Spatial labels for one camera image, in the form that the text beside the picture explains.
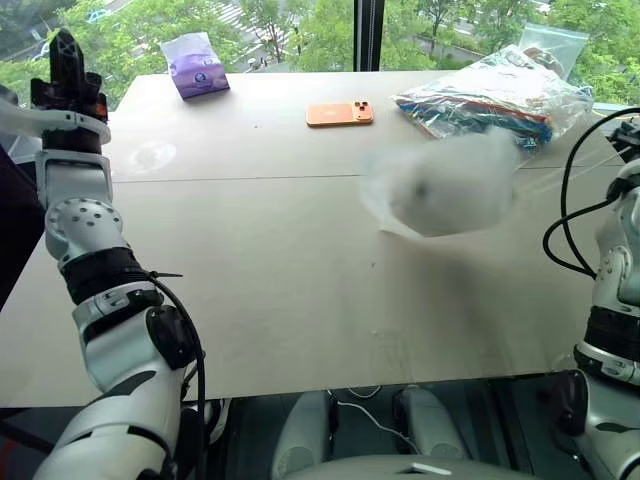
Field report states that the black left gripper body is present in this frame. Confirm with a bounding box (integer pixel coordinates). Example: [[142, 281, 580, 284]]
[[29, 71, 109, 126]]

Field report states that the grey robot right thigh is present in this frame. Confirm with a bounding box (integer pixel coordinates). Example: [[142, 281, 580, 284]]
[[396, 386, 469, 459]]

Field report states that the grey robot thigh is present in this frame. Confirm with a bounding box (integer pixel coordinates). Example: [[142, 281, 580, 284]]
[[396, 386, 469, 459], [271, 390, 334, 480]]

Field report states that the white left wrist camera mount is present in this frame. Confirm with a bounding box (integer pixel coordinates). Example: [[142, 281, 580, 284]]
[[0, 93, 113, 147]]

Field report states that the yellow cable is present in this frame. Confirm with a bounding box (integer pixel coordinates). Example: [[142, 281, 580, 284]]
[[591, 106, 640, 122]]

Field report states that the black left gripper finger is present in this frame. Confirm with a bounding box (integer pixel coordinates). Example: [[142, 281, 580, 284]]
[[49, 28, 70, 96], [66, 33, 87, 96]]

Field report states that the dark window frame post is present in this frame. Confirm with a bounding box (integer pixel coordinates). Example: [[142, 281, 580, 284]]
[[353, 0, 386, 73]]

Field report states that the dark purple chair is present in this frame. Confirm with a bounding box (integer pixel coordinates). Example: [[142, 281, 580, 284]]
[[0, 143, 47, 312]]

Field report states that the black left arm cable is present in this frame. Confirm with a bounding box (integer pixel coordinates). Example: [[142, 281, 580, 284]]
[[143, 268, 210, 480]]

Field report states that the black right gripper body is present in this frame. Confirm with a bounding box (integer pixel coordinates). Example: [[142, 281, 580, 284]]
[[605, 120, 640, 163]]

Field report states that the white drawstring bag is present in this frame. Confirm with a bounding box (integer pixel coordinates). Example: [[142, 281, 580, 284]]
[[358, 124, 522, 239]]

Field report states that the clear zip bag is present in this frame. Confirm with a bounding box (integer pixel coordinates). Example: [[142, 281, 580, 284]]
[[517, 21, 590, 82]]

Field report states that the purple tissue pack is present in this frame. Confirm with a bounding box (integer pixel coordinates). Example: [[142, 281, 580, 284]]
[[159, 31, 232, 104]]

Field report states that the plastic bag of colourful cloths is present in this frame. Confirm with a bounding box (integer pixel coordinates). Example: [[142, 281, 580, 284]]
[[389, 43, 595, 152]]

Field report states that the grey robot left thigh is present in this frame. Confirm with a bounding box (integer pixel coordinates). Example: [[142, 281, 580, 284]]
[[271, 390, 334, 480]]

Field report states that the thin white cable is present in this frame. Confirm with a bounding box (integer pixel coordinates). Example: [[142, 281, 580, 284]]
[[326, 383, 419, 454]]

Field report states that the orange smartphone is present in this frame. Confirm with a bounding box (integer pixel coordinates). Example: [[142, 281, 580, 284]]
[[305, 98, 377, 129]]

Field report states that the grey robot torso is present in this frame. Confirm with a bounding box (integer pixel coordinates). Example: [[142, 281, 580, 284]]
[[286, 453, 502, 480]]

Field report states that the black and white shoe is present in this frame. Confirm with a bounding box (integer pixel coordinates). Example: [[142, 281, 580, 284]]
[[181, 397, 232, 447]]

